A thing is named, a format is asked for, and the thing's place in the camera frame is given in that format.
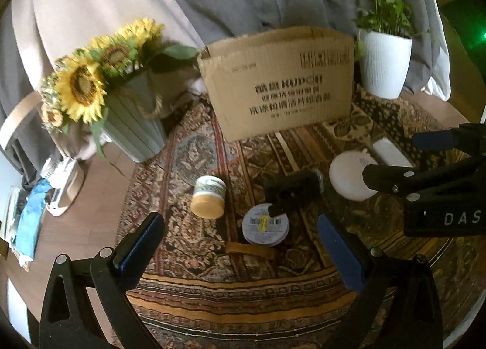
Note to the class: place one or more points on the green leafy plant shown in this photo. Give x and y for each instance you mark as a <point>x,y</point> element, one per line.
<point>387,10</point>

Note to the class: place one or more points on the white rectangular box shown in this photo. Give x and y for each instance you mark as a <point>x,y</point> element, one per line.
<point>391,153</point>

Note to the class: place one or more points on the white round disc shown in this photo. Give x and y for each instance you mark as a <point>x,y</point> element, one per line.
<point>347,178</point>

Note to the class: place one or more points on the white jar with yellow lid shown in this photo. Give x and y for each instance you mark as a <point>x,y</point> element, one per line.
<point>207,197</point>

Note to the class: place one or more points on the sunflower bouquet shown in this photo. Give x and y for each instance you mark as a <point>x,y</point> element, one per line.
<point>81,85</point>

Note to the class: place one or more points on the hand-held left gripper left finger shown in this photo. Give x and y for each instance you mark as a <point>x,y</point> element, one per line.
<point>146,235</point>

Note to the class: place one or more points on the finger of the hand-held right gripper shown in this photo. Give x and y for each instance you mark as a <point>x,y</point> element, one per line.
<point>436,140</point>
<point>391,178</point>

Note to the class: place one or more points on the wooden chair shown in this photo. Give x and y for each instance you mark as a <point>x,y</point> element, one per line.
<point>19,113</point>

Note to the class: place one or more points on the blue cloth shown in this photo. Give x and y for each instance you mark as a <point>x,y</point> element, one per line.
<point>32,216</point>

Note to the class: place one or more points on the round tin with label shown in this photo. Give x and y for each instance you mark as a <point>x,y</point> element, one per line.
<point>262,233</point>

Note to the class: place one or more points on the grey-green ribbed vase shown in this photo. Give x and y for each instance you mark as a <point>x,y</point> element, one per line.
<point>133,124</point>

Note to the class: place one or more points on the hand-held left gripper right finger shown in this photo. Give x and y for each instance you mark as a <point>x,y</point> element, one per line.
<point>338,254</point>

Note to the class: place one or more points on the brown cardboard box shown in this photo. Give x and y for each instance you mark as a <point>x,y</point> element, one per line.
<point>273,79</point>

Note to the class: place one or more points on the black clamp-shaped object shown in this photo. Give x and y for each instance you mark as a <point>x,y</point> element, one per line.
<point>292,187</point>

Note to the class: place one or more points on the white rack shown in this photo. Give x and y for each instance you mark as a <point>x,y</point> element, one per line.
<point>60,178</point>

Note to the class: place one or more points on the white ribbed plant pot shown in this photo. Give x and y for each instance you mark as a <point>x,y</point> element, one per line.
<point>383,64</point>

